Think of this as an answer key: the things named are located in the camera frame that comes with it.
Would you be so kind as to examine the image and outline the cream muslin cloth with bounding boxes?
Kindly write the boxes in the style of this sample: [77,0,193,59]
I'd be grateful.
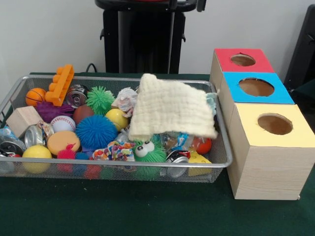
[129,73,219,142]

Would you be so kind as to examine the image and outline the orange plastic toy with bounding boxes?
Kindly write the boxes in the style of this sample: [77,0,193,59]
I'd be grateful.
[45,64,75,107]

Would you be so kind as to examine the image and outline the wooden box with three holes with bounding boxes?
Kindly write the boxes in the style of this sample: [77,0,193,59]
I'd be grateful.
[209,48,315,201]

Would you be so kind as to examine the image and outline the light blue muslin cloth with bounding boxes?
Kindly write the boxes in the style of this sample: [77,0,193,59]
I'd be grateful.
[206,92,218,116]

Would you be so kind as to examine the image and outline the black stand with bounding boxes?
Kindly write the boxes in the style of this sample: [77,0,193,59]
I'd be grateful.
[283,4,315,86]

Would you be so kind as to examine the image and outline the green spiky ball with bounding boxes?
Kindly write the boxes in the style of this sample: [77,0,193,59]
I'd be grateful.
[85,86,116,116]

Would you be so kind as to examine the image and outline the dark green side tablecloth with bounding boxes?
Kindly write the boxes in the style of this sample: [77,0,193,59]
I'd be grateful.
[291,78,315,116]

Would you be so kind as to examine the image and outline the blue spiky ball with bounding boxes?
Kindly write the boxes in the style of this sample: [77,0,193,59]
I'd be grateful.
[75,115,119,150]

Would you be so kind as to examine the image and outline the green spiky toy with eyes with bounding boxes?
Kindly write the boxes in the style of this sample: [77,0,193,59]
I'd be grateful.
[132,137,167,163]

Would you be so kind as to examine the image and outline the yellow cheese wedge toy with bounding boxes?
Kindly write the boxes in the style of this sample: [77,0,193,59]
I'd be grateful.
[188,151,213,177]

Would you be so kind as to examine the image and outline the white baseball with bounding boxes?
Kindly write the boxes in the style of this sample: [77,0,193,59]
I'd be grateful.
[50,115,76,133]

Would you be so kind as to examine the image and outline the purple spiky ball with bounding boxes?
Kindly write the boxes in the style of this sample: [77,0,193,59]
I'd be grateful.
[34,100,74,123]

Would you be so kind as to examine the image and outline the small orange basketball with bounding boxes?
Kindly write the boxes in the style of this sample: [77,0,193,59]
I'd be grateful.
[25,88,47,107]

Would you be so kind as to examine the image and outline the yellow ball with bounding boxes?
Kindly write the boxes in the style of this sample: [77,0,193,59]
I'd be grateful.
[22,145,53,174]

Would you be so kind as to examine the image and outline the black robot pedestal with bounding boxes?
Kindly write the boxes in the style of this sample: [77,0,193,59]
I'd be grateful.
[94,0,199,74]

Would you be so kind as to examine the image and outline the multicolour rope toy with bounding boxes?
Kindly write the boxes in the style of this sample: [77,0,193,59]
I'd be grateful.
[92,141,135,162]

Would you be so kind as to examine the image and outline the shallow wire mesh bin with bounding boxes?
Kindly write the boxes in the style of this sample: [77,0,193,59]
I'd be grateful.
[0,75,233,184]

